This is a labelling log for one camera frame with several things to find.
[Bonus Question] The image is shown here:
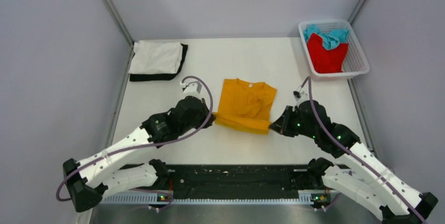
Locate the red t shirt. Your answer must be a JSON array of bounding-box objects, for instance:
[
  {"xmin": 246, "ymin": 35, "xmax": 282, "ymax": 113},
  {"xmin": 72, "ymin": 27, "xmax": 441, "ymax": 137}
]
[{"xmin": 306, "ymin": 34, "xmax": 349, "ymax": 74}]

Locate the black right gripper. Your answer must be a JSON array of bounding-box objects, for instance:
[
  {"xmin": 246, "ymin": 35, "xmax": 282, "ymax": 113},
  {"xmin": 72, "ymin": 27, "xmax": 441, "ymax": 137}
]
[{"xmin": 270, "ymin": 105, "xmax": 317, "ymax": 138}]

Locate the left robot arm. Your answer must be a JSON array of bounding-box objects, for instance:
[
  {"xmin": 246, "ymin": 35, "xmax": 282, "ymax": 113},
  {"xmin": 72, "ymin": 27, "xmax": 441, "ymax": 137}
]
[{"xmin": 62, "ymin": 96, "xmax": 215, "ymax": 212}]

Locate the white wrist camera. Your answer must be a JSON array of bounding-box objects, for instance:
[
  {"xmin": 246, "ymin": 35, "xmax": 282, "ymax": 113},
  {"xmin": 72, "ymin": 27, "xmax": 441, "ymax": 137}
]
[
  {"xmin": 293, "ymin": 86, "xmax": 309, "ymax": 103},
  {"xmin": 180, "ymin": 81, "xmax": 203, "ymax": 99}
]

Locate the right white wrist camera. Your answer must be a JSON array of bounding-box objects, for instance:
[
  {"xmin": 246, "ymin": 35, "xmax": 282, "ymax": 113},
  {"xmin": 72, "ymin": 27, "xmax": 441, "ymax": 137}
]
[{"xmin": 293, "ymin": 86, "xmax": 309, "ymax": 103}]

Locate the teal t shirt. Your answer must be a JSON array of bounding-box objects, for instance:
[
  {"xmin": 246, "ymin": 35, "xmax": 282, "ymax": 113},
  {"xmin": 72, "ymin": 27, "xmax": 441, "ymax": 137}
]
[{"xmin": 303, "ymin": 24, "xmax": 350, "ymax": 50}]

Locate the yellow t shirt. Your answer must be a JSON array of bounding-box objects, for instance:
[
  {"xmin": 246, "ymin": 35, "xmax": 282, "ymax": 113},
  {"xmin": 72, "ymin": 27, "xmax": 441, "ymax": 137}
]
[{"xmin": 214, "ymin": 79, "xmax": 277, "ymax": 135}]

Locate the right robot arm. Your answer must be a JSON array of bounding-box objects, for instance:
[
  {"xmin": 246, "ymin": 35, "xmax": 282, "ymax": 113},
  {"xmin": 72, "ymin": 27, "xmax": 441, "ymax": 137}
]
[{"xmin": 269, "ymin": 100, "xmax": 438, "ymax": 223}]

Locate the white plastic basket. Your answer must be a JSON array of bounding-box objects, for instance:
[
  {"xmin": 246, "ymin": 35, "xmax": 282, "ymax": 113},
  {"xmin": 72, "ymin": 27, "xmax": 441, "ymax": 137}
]
[{"xmin": 298, "ymin": 19, "xmax": 370, "ymax": 80}]

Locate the folded white t shirt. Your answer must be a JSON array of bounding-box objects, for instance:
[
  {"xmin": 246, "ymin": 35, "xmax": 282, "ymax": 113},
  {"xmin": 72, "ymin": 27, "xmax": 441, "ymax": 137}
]
[{"xmin": 129, "ymin": 40, "xmax": 184, "ymax": 74}]

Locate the white slotted cable duct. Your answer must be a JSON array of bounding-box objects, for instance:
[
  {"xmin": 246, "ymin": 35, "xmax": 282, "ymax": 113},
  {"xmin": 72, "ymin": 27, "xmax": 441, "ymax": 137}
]
[{"xmin": 101, "ymin": 192, "xmax": 313, "ymax": 206}]

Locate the folded black t shirt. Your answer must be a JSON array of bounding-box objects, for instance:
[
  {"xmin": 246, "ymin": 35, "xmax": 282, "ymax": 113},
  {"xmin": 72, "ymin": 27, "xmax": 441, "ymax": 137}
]
[{"xmin": 129, "ymin": 40, "xmax": 188, "ymax": 82}]

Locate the left aluminium frame post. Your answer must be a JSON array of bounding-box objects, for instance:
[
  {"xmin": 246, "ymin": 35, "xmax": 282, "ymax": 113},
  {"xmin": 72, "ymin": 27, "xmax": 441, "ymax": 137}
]
[{"xmin": 102, "ymin": 0, "xmax": 134, "ymax": 48}]

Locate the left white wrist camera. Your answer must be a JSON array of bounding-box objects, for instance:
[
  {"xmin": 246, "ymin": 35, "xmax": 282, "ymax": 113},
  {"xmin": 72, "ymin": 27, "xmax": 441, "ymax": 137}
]
[{"xmin": 180, "ymin": 81, "xmax": 203, "ymax": 99}]

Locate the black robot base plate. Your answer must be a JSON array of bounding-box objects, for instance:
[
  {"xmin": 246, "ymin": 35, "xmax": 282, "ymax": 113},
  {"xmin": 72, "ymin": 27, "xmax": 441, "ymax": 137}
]
[{"xmin": 147, "ymin": 165, "xmax": 333, "ymax": 205}]

